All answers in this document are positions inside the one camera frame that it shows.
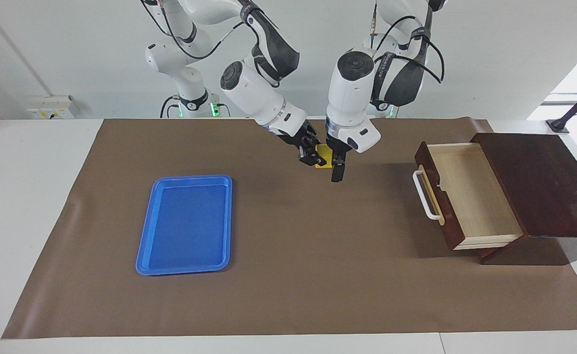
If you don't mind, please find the dark wooden drawer cabinet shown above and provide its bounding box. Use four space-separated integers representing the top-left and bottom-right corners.
469 131 577 266

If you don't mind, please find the white wall outlet box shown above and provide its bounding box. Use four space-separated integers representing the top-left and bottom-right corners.
26 95 75 120

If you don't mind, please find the brown paper table mat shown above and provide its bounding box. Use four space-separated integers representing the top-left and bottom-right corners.
1 117 577 340

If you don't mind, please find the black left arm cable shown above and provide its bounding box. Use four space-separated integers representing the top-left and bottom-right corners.
371 0 445 85

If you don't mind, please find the black angled stand pole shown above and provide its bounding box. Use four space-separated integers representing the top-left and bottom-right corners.
546 79 577 134

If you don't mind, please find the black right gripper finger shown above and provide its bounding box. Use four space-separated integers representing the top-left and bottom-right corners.
298 142 317 166

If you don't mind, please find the black right arm base cable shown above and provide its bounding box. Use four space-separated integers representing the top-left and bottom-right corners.
159 95 182 119

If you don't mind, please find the wooden drawer with white handle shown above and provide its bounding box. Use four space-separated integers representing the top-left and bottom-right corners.
412 142 524 251

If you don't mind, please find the yellow cube block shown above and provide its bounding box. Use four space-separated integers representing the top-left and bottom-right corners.
315 143 336 170

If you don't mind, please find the blue plastic tray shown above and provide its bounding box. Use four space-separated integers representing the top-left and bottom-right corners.
135 174 233 276

